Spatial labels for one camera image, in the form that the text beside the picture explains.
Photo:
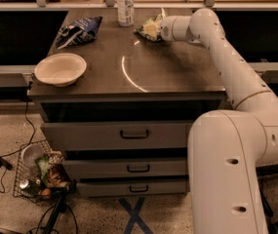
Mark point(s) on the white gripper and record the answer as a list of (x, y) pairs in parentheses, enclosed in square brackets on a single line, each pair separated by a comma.
[(167, 29)]

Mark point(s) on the green jalapeno chip bag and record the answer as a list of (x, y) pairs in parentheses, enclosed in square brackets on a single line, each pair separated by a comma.
[(151, 28)]

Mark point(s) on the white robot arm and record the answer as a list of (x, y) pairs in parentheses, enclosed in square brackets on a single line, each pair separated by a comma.
[(224, 146)]

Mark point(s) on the blue chip bag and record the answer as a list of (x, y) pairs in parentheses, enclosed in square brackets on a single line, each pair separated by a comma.
[(78, 32)]

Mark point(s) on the white paper bowl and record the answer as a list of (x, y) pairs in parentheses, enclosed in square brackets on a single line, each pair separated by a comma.
[(60, 70)]

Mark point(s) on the snack bag in basket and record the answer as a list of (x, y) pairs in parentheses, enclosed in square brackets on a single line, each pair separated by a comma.
[(52, 172)]

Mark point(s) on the white plastic bottle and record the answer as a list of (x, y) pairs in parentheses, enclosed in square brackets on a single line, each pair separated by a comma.
[(126, 15)]

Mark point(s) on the grey drawer cabinet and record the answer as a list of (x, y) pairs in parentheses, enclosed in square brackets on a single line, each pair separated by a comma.
[(130, 79)]

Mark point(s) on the top grey drawer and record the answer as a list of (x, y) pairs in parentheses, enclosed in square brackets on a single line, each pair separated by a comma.
[(116, 135)]

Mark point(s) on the grey drawer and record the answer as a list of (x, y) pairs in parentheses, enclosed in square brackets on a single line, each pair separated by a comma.
[(116, 135), (121, 168), (133, 187)]

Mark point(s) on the middle grey drawer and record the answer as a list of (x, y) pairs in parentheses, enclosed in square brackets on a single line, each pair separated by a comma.
[(121, 168)]

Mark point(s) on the bottom grey drawer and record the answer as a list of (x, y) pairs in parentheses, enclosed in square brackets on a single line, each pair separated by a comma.
[(133, 187)]

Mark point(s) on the blue tape cross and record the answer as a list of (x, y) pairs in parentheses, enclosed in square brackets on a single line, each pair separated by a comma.
[(135, 218)]

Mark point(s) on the black tripod leg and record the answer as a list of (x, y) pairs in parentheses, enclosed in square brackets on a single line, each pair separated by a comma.
[(59, 207)]

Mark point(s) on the black wheeled stand base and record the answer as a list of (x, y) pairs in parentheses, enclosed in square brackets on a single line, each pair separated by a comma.
[(275, 199)]

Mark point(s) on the wire basket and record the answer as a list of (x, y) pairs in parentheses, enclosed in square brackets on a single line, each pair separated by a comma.
[(28, 184)]

